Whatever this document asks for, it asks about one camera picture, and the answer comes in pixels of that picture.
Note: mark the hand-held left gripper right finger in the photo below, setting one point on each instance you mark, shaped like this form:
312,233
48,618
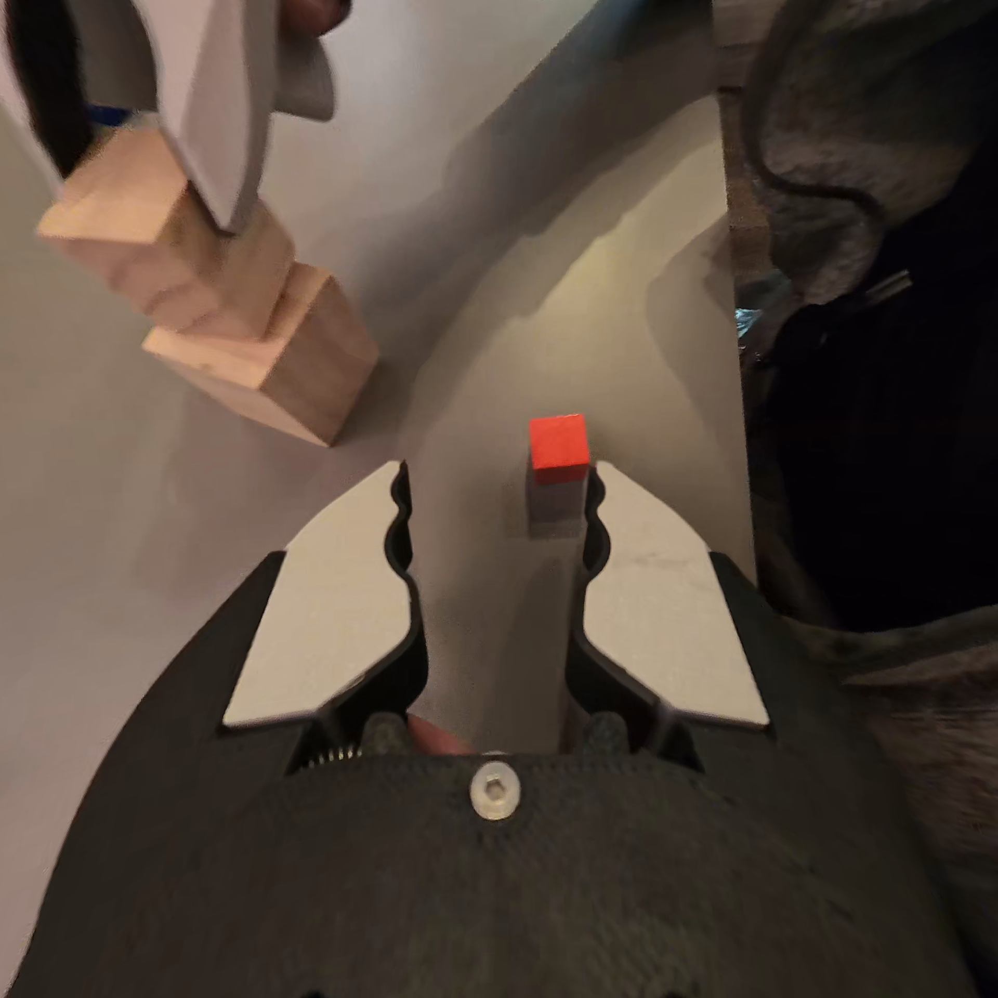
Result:
670,616

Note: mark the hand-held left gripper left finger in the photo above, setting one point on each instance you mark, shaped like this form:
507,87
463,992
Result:
327,616

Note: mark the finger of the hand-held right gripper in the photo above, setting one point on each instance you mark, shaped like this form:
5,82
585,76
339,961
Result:
308,82
222,101

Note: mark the small blue cube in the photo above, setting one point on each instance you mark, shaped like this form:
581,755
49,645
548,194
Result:
109,115

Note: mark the small wooden cube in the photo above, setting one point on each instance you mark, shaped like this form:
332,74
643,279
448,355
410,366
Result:
132,210

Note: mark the small red cube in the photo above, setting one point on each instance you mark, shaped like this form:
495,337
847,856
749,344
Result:
557,443

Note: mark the large wooden cube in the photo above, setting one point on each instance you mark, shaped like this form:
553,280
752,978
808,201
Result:
312,366

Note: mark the person's right hand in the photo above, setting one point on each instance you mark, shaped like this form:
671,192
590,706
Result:
316,14

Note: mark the dark trousers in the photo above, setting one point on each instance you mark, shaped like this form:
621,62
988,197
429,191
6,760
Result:
881,468

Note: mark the grey hoodie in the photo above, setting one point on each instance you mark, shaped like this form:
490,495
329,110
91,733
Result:
858,117

